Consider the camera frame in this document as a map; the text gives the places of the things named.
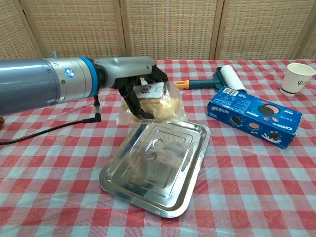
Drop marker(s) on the white paper cup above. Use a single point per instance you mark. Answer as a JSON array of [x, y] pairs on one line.
[[296, 79]]

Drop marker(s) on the red white checkered tablecloth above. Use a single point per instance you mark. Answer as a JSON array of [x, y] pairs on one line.
[[49, 185]]

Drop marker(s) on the dark brown round object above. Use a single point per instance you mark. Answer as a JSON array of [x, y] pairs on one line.
[[1, 122]]

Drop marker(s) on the blue Oreo cookie box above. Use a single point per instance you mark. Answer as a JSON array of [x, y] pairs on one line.
[[254, 116]]

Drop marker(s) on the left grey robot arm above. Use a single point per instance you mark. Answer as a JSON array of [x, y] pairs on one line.
[[37, 81]]

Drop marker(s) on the woven rattan folding screen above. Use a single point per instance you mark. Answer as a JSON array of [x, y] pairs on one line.
[[172, 29]]

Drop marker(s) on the silver metal tray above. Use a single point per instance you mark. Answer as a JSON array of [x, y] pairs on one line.
[[158, 168]]

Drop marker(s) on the bagged pastry snack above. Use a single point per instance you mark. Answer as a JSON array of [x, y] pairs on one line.
[[158, 105]]

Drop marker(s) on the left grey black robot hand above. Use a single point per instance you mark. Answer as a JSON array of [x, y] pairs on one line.
[[123, 71]]

